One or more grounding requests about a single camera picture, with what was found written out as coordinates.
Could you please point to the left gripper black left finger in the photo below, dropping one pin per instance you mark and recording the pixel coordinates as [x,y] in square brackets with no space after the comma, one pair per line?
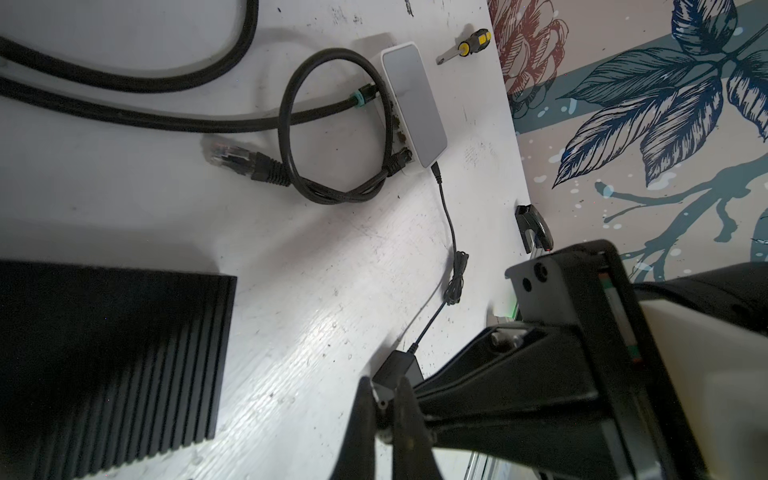
[356,459]

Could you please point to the black ribbed power brick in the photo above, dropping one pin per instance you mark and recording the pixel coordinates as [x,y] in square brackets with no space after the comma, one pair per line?
[103,366]

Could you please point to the black yellow flathead screwdriver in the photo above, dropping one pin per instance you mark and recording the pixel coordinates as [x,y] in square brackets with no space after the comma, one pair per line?
[474,43]

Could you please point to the black stapler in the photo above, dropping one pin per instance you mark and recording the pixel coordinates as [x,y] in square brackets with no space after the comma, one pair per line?
[534,231]

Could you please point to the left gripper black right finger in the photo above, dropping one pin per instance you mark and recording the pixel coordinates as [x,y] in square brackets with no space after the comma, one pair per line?
[412,448]

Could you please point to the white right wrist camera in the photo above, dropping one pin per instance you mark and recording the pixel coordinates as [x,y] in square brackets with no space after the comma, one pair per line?
[719,373]

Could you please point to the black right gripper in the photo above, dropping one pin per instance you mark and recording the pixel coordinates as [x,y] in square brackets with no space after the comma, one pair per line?
[599,400]

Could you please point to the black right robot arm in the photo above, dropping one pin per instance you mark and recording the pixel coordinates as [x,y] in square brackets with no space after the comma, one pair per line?
[708,288]

